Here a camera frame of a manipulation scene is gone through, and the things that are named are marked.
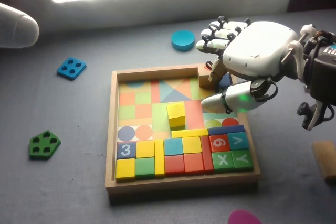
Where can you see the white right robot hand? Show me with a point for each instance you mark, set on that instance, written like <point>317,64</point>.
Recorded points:
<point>257,48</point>

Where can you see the dark blue U cube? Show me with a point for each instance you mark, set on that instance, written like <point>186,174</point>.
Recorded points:
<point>225,81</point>

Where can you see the yellow cube block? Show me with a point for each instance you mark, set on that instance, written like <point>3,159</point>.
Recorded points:
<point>176,115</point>

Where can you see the natural wooden block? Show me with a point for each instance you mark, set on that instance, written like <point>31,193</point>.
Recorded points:
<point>203,79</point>

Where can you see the plain wooden plank block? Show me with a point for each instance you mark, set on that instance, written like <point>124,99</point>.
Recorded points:
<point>325,158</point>

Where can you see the blue square four-hole piece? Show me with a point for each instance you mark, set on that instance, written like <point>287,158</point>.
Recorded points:
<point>71,69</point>

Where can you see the blue round disc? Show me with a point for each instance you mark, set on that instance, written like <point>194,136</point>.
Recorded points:
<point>183,40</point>

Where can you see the white backdrop cloth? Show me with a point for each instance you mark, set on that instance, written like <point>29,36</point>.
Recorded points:
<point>131,9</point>

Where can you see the wooden puzzle tray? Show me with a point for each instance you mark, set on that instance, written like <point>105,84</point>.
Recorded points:
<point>183,183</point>

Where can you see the pink round disc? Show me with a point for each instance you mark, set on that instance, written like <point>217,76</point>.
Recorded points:
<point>242,218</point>

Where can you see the grey table cloth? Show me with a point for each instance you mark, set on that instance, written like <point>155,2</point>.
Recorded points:
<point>78,108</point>

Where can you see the green pentagon five-hole piece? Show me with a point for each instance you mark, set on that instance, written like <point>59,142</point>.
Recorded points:
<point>43,153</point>

